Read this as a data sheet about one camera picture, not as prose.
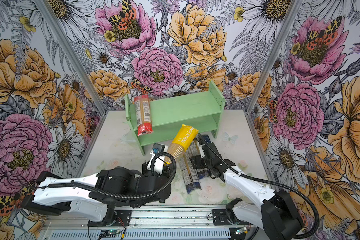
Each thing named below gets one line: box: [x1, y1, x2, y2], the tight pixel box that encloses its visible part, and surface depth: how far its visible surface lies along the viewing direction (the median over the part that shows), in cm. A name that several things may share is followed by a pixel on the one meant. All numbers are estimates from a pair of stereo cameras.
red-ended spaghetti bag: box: [134, 94, 154, 136], surface depth 79 cm
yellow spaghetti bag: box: [164, 124, 199, 166], surface depth 66 cm
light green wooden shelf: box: [125, 80, 226, 156], surface depth 85 cm
